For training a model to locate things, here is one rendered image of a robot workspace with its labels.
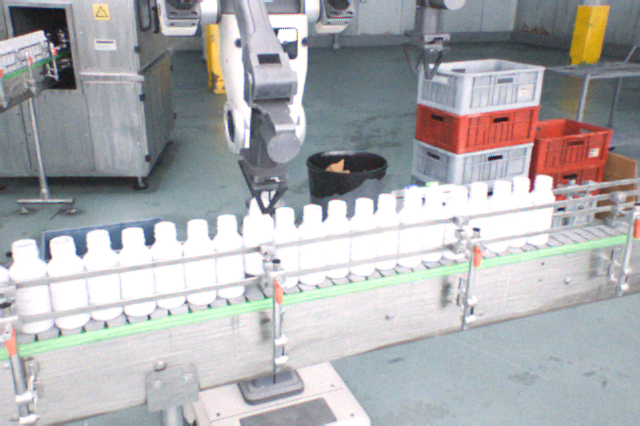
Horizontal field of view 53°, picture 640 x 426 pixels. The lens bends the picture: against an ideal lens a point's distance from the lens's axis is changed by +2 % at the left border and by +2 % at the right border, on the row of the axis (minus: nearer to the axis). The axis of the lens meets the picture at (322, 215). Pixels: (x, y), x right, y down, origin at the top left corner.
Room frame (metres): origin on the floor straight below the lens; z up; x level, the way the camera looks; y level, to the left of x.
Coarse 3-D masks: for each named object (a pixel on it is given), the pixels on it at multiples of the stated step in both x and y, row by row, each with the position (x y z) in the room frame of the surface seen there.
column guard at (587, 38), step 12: (588, 12) 10.46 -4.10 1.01; (600, 12) 10.45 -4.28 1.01; (576, 24) 10.64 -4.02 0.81; (588, 24) 10.42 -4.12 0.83; (600, 24) 10.47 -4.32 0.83; (576, 36) 10.61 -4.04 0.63; (588, 36) 10.40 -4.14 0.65; (600, 36) 10.48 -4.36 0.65; (576, 48) 10.56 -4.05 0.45; (588, 48) 10.41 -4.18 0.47; (600, 48) 10.51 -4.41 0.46; (576, 60) 10.52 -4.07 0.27; (588, 60) 10.43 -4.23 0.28
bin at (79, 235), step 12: (72, 228) 1.57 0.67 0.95; (84, 228) 1.58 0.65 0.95; (96, 228) 1.59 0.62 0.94; (108, 228) 1.60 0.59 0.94; (120, 228) 1.61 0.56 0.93; (144, 228) 1.64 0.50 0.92; (48, 240) 1.54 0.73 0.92; (84, 240) 1.57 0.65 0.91; (120, 240) 1.61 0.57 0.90; (48, 252) 1.54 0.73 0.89; (84, 252) 1.57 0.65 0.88
